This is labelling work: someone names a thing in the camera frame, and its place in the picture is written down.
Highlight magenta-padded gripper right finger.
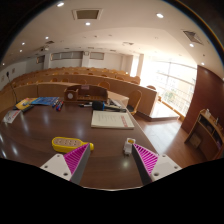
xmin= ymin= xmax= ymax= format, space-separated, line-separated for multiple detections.
xmin=131 ymin=142 xmax=183 ymax=186

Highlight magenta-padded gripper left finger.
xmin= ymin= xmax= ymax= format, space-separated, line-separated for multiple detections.
xmin=39 ymin=142 xmax=92 ymax=186

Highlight white book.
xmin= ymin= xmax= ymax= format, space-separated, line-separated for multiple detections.
xmin=90 ymin=110 xmax=135 ymax=130

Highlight red marker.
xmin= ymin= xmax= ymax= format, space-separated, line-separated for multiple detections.
xmin=55 ymin=100 xmax=65 ymax=112

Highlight black handheld microphone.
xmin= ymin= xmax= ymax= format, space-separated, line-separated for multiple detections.
xmin=92 ymin=100 xmax=128 ymax=113

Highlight wooden shelf unit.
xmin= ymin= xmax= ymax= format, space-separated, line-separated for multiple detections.
xmin=184 ymin=108 xmax=224 ymax=161

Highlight wooden chair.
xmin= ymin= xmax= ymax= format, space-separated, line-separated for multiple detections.
xmin=127 ymin=89 xmax=143 ymax=116

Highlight wooden desk organizer with clock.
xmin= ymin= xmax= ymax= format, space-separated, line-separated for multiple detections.
xmin=63 ymin=84 xmax=109 ymax=103

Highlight black remote control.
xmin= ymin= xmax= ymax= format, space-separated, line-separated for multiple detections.
xmin=20 ymin=105 xmax=34 ymax=113

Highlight white and red leaflet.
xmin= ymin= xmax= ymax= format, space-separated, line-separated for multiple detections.
xmin=2 ymin=109 xmax=22 ymax=124

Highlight rows of wooden seats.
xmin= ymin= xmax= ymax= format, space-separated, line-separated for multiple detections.
xmin=6 ymin=66 xmax=141 ymax=101

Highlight black gooseneck microphone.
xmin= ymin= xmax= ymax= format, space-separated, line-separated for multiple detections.
xmin=5 ymin=70 xmax=19 ymax=108

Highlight slatted ceiling air vent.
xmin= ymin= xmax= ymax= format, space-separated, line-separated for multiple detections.
xmin=182 ymin=29 xmax=204 ymax=45

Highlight ceiling lights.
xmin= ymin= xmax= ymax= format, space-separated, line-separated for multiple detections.
xmin=19 ymin=2 xmax=205 ymax=66

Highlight square ceiling air vent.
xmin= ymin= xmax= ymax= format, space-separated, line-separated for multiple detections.
xmin=72 ymin=8 xmax=104 ymax=21

